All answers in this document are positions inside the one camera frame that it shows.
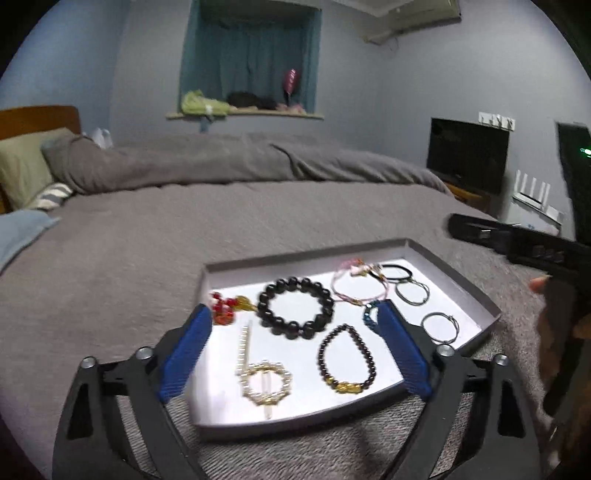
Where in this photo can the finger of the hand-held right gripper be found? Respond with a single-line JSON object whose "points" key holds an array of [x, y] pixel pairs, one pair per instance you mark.
{"points": [[475, 230]]}

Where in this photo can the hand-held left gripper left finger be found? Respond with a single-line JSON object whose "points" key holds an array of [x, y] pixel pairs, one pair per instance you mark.
{"points": [[184, 356]]}

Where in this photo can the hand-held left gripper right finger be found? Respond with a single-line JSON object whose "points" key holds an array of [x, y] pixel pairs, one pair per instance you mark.
{"points": [[406, 351]]}

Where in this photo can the grey shallow cardboard box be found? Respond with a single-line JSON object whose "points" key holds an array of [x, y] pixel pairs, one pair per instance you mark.
{"points": [[300, 350]]}

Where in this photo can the person's right hand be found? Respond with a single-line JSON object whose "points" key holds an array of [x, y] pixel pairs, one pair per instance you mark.
{"points": [[549, 332]]}

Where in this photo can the wooden monitor stand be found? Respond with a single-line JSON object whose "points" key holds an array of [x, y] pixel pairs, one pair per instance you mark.
{"points": [[466, 196]]}

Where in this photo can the white box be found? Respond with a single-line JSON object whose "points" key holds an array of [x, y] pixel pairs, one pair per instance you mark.
{"points": [[531, 220]]}

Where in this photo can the white router with antennas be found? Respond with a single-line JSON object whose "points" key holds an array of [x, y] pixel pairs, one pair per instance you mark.
{"points": [[535, 203]]}

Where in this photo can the black flat screen monitor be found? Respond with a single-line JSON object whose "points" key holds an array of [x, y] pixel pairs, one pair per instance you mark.
{"points": [[466, 154]]}

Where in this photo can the light blue cloth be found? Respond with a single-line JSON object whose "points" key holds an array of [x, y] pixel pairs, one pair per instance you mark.
{"points": [[21, 235]]}

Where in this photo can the striped pillow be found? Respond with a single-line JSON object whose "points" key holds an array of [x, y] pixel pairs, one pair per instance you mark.
{"points": [[51, 196]]}

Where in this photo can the pink cloth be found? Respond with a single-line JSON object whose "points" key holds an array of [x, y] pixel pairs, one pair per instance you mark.
{"points": [[293, 107]]}

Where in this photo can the white air conditioner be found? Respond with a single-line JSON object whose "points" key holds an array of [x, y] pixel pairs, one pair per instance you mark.
{"points": [[415, 8]]}

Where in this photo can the white plastic bag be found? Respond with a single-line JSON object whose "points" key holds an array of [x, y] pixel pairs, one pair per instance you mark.
{"points": [[99, 138]]}

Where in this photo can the pink balloon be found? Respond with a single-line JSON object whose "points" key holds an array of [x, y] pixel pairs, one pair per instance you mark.
{"points": [[290, 81]]}

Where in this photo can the wooden windowsill board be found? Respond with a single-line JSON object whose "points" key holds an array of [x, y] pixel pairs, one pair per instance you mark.
{"points": [[258, 116]]}

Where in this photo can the olive pillow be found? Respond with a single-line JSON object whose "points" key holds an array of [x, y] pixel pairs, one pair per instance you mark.
{"points": [[23, 166]]}

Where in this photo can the green cloth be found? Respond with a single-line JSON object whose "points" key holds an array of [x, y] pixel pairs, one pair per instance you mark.
{"points": [[201, 105]]}

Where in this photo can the black cloth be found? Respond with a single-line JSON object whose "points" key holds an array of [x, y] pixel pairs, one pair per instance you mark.
{"points": [[249, 100]]}

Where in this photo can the wooden headboard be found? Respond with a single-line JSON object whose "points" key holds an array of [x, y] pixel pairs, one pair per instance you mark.
{"points": [[37, 117]]}

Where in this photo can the teal curtain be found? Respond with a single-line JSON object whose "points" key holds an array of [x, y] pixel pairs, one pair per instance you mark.
{"points": [[249, 50]]}

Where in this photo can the white wall hook rack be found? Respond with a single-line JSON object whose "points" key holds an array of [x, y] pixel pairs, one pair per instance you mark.
{"points": [[496, 121]]}

